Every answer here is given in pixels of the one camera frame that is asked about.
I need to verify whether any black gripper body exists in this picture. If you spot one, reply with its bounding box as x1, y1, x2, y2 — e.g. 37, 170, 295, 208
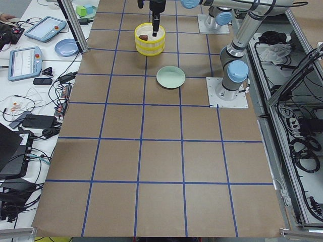
149, 0, 166, 25

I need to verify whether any yellow steamer layer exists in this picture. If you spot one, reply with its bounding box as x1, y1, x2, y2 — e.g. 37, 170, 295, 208
134, 23, 166, 49
136, 44, 165, 56

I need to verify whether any brown bun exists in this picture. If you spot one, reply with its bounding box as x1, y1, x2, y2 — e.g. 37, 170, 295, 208
139, 34, 148, 41

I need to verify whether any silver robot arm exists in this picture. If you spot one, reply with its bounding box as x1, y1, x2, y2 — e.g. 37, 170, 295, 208
181, 1, 297, 92
207, 6, 233, 28

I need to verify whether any light green plate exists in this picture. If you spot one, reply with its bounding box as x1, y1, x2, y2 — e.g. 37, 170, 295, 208
156, 66, 186, 89

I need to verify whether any blue foam cube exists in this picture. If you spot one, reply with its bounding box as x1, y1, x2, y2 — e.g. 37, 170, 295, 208
83, 4, 94, 15

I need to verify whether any green glass bowl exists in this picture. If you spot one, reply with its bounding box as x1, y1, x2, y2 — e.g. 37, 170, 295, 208
76, 5, 97, 19

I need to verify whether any green foam cube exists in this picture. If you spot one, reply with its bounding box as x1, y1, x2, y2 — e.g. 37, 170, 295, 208
76, 6, 86, 17

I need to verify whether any blue plate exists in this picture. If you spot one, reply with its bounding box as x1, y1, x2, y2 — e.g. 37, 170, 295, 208
55, 38, 79, 57

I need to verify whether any upper teach pendant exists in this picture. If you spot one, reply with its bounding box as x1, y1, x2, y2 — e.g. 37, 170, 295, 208
24, 16, 67, 43

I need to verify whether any teach pendant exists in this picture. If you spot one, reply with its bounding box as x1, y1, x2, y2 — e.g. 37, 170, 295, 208
24, 16, 67, 43
8, 46, 42, 82

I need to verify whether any white crumpled cloth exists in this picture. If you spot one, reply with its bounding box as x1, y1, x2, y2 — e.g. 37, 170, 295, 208
259, 43, 292, 65

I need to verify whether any lower teach pendant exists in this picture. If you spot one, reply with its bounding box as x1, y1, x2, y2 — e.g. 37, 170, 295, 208
8, 46, 42, 82

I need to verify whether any black power brick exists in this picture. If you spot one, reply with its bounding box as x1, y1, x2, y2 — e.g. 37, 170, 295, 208
22, 114, 57, 129

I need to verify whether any black laptop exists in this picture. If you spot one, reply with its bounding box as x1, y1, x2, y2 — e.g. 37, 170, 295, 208
1, 124, 34, 179

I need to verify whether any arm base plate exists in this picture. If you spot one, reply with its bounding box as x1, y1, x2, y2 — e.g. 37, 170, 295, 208
206, 77, 249, 109
197, 14, 232, 35

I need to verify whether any aluminium frame post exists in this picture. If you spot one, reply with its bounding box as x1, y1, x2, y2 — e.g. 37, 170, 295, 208
58, 0, 89, 54

